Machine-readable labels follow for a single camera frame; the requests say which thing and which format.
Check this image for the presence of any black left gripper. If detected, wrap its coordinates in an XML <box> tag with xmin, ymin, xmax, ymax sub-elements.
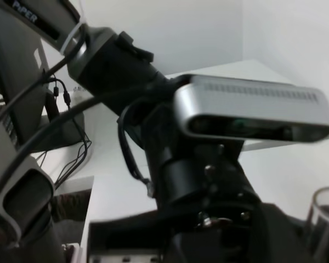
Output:
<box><xmin>142</xmin><ymin>76</ymin><xmax>313</xmax><ymax>262</ymax></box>

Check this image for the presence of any clear glass test tube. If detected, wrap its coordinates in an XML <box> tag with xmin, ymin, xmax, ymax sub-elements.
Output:
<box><xmin>304</xmin><ymin>187</ymin><xmax>329</xmax><ymax>262</ymax></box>

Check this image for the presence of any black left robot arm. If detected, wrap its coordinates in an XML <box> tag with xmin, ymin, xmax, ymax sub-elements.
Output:
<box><xmin>67</xmin><ymin>27</ymin><xmax>327</xmax><ymax>262</ymax></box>

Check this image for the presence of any grey robot arm link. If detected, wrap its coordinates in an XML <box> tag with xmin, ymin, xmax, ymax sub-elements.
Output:
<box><xmin>0</xmin><ymin>105</ymin><xmax>66</xmax><ymax>262</ymax></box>

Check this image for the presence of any black computer monitor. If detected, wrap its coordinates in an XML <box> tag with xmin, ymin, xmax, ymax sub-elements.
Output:
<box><xmin>0</xmin><ymin>1</ymin><xmax>86</xmax><ymax>148</ymax></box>

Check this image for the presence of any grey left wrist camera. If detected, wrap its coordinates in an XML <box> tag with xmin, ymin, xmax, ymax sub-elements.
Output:
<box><xmin>173</xmin><ymin>75</ymin><xmax>329</xmax><ymax>143</ymax></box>

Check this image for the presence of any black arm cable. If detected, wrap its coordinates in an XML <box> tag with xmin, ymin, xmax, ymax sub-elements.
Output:
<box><xmin>0</xmin><ymin>24</ymin><xmax>160</xmax><ymax>198</ymax></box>

